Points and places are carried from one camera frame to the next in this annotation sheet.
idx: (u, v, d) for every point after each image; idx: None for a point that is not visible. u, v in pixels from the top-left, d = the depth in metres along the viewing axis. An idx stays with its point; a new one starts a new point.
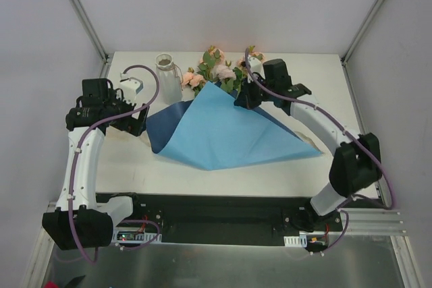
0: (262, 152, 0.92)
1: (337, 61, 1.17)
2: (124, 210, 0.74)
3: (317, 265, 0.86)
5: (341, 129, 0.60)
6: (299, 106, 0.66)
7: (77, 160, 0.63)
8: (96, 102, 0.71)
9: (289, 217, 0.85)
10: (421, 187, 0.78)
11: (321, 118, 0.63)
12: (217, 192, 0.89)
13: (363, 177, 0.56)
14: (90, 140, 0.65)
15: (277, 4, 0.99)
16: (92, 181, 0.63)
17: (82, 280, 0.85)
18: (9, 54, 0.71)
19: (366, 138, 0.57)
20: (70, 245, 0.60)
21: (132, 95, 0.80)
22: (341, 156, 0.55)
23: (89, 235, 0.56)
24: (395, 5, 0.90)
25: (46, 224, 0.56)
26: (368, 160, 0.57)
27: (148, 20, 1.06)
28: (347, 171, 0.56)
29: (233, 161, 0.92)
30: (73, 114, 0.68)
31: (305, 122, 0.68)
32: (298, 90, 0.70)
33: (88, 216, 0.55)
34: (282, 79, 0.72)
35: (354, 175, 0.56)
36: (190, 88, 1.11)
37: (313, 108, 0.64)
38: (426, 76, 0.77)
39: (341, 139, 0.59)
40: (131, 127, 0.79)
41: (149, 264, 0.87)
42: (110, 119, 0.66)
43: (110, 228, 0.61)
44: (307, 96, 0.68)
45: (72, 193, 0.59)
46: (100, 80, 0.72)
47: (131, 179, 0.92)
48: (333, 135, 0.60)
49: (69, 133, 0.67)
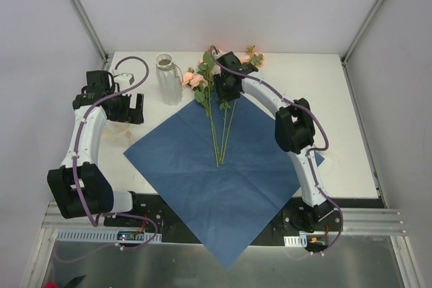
0: (263, 144, 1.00)
1: (336, 62, 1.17)
2: (124, 203, 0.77)
3: (318, 266, 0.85)
5: (280, 96, 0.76)
6: (248, 82, 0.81)
7: (82, 128, 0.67)
8: (100, 88, 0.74)
9: (289, 217, 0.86)
10: (423, 187, 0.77)
11: (265, 90, 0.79)
12: (221, 193, 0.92)
13: (300, 136, 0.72)
14: (94, 114, 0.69)
15: (276, 4, 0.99)
16: (94, 148, 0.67)
17: (82, 280, 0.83)
18: (9, 55, 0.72)
19: (298, 102, 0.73)
20: (71, 212, 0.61)
21: (127, 86, 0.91)
22: (279, 117, 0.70)
23: (92, 193, 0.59)
24: (395, 5, 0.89)
25: (51, 181, 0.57)
26: (304, 119, 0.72)
27: (148, 20, 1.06)
28: (285, 129, 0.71)
29: (233, 160, 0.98)
30: (79, 97, 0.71)
31: (255, 95, 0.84)
32: (248, 67, 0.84)
33: (92, 170, 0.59)
34: (233, 63, 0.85)
35: (291, 132, 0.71)
36: (190, 88, 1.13)
37: (259, 81, 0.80)
38: (426, 77, 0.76)
39: (280, 105, 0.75)
40: (131, 118, 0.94)
41: (149, 265, 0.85)
42: (111, 96, 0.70)
43: (109, 195, 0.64)
44: (254, 73, 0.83)
45: (77, 152, 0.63)
46: (103, 71, 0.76)
47: (131, 179, 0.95)
48: (275, 103, 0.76)
49: (74, 110, 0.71)
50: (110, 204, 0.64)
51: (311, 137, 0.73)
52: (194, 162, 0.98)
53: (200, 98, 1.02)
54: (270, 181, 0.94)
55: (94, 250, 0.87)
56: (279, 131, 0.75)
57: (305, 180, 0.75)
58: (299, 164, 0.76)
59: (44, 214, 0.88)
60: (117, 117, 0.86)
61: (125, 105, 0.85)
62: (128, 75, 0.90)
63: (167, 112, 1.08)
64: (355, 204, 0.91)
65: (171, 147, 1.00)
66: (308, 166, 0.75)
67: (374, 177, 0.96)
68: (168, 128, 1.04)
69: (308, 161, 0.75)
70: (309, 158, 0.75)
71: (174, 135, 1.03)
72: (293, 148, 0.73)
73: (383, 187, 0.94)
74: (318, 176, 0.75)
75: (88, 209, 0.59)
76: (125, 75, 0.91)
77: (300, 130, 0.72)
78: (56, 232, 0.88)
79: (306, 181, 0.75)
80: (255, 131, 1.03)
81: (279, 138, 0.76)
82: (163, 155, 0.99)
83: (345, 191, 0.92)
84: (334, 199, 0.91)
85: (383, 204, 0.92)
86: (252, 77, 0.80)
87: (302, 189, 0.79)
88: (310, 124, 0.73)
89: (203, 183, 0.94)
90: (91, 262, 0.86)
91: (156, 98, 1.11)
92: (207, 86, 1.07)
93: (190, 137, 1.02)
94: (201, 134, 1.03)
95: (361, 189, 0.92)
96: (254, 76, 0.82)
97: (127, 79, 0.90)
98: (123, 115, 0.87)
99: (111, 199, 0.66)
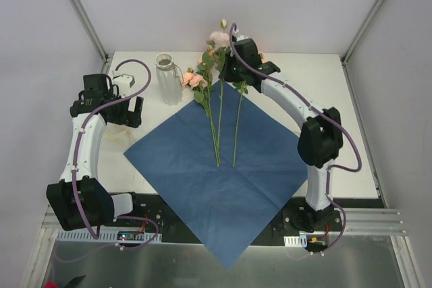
0: (262, 144, 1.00)
1: (336, 62, 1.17)
2: (124, 204, 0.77)
3: (318, 266, 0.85)
5: (307, 104, 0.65)
6: (269, 84, 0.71)
7: (81, 138, 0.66)
8: (98, 93, 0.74)
9: (289, 217, 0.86)
10: (423, 188, 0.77)
11: (288, 94, 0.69)
12: (221, 193, 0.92)
13: (327, 150, 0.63)
14: (92, 123, 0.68)
15: (277, 4, 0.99)
16: (94, 158, 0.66)
17: (82, 280, 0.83)
18: (9, 56, 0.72)
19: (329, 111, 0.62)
20: (72, 224, 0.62)
21: (126, 89, 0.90)
22: (308, 130, 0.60)
23: (92, 207, 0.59)
24: (395, 5, 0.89)
25: (50, 196, 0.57)
26: (332, 131, 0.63)
27: (148, 20, 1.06)
28: (312, 142, 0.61)
29: (237, 159, 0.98)
30: (77, 103, 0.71)
31: (273, 98, 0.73)
32: (268, 67, 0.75)
33: (92, 184, 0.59)
34: (251, 58, 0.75)
35: (318, 147, 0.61)
36: (189, 88, 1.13)
37: (282, 85, 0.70)
38: (426, 77, 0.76)
39: (308, 114, 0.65)
40: (129, 121, 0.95)
41: (149, 264, 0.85)
42: (110, 104, 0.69)
43: (109, 205, 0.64)
44: (275, 74, 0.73)
45: (75, 165, 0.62)
46: (100, 75, 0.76)
47: (131, 179, 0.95)
48: (300, 110, 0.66)
49: (72, 119, 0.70)
50: (111, 215, 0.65)
51: (337, 151, 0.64)
52: (194, 162, 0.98)
53: (200, 98, 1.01)
54: (271, 181, 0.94)
55: (94, 249, 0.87)
56: (302, 145, 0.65)
57: (316, 188, 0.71)
58: (316, 175, 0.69)
59: (44, 214, 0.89)
60: (115, 119, 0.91)
61: (123, 106, 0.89)
62: (129, 78, 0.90)
63: (167, 112, 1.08)
64: (354, 204, 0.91)
65: (171, 147, 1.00)
66: (323, 180, 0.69)
67: (374, 177, 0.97)
68: (169, 128, 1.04)
69: (325, 174, 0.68)
70: (328, 171, 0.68)
71: (174, 135, 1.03)
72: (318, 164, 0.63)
73: (383, 187, 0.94)
74: (330, 187, 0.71)
75: (88, 222, 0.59)
76: (126, 77, 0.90)
77: (328, 144, 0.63)
78: (56, 232, 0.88)
79: (317, 189, 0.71)
80: (255, 131, 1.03)
81: (301, 150, 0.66)
82: (163, 155, 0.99)
83: (345, 191, 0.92)
84: (335, 199, 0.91)
85: (383, 204, 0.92)
86: (274, 78, 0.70)
87: (308, 189, 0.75)
88: (338, 137, 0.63)
89: (203, 183, 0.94)
90: (91, 262, 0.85)
91: (156, 98, 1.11)
92: (207, 86, 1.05)
93: (190, 137, 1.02)
94: (201, 134, 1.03)
95: (361, 189, 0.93)
96: (276, 77, 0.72)
97: (127, 81, 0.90)
98: (121, 118, 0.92)
99: (112, 209, 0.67)
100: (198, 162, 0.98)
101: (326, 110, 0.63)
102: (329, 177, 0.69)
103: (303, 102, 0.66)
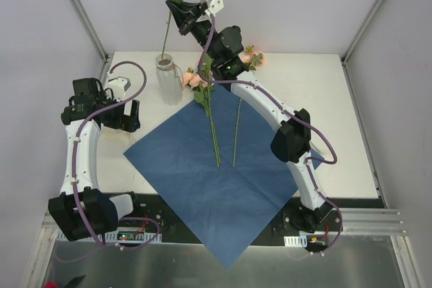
0: (262, 144, 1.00)
1: (336, 63, 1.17)
2: (125, 205, 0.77)
3: (318, 265, 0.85)
5: (280, 107, 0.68)
6: (240, 88, 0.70)
7: (77, 148, 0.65)
8: (88, 98, 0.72)
9: (289, 217, 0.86)
10: (424, 188, 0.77)
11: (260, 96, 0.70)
12: (221, 193, 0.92)
13: (299, 146, 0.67)
14: (87, 130, 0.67)
15: (277, 3, 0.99)
16: (92, 165, 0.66)
17: (81, 280, 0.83)
18: (9, 56, 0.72)
19: (300, 113, 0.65)
20: (76, 235, 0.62)
21: (121, 92, 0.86)
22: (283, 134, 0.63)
23: (96, 217, 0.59)
24: (395, 5, 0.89)
25: (52, 208, 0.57)
26: (301, 129, 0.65)
27: (148, 20, 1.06)
28: (287, 145, 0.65)
29: (236, 158, 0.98)
30: (68, 110, 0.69)
31: (242, 96, 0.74)
32: (237, 66, 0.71)
33: (94, 194, 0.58)
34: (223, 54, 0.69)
35: (292, 146, 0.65)
36: (189, 88, 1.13)
37: (253, 87, 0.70)
38: (426, 77, 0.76)
39: (281, 118, 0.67)
40: (125, 125, 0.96)
41: (148, 264, 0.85)
42: (102, 109, 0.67)
43: (113, 213, 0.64)
44: (244, 74, 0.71)
45: (75, 176, 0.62)
46: (90, 79, 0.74)
47: (131, 179, 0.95)
48: (274, 114, 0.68)
49: (65, 127, 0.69)
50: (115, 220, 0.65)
51: (308, 144, 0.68)
52: (194, 162, 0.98)
53: (200, 98, 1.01)
54: (271, 181, 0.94)
55: (94, 249, 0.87)
56: (277, 145, 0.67)
57: (302, 184, 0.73)
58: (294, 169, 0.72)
59: (44, 214, 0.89)
60: (111, 123, 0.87)
61: (119, 112, 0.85)
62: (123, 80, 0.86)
63: (167, 112, 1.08)
64: (354, 204, 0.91)
65: (171, 147, 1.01)
66: (306, 173, 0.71)
67: (374, 177, 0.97)
68: (169, 128, 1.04)
69: (306, 168, 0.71)
70: (307, 165, 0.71)
71: (175, 135, 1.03)
72: (293, 158, 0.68)
73: (383, 188, 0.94)
74: (316, 181, 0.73)
75: (93, 231, 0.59)
76: (121, 79, 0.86)
77: (300, 141, 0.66)
78: (56, 232, 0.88)
79: (304, 183, 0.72)
80: (255, 131, 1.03)
81: (275, 148, 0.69)
82: (163, 155, 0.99)
83: (345, 191, 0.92)
84: (335, 199, 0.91)
85: (383, 204, 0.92)
86: (246, 82, 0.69)
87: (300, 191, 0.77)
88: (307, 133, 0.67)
89: (203, 183, 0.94)
90: (91, 262, 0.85)
91: (156, 98, 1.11)
92: (207, 86, 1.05)
93: (190, 137, 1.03)
94: (201, 133, 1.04)
95: (361, 189, 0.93)
96: (245, 79, 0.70)
97: (121, 83, 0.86)
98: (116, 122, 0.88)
99: (115, 214, 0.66)
100: (198, 162, 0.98)
101: (298, 113, 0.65)
102: (312, 170, 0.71)
103: (275, 104, 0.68)
